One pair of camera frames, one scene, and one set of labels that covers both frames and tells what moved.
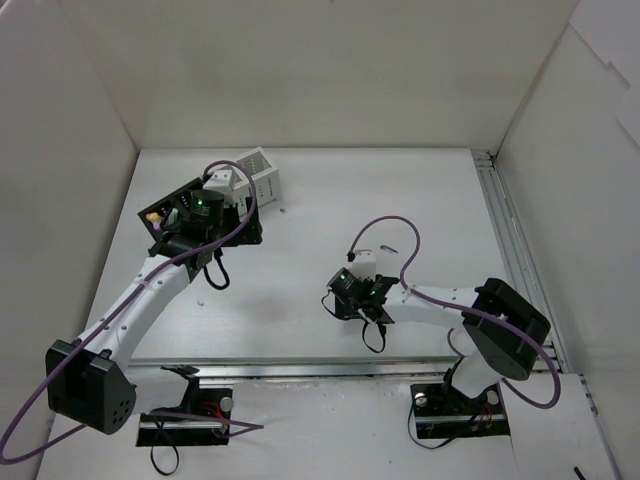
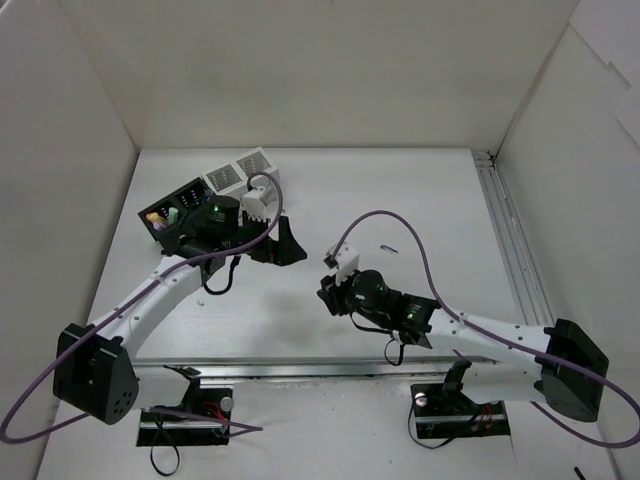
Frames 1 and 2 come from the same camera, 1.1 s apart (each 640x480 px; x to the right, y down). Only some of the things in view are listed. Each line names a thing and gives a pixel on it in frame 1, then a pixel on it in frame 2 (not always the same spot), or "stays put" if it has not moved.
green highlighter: [172, 216] stays put
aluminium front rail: [301, 369] stays put
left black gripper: [248, 230] → [273, 248]
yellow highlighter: [153, 216] stays put
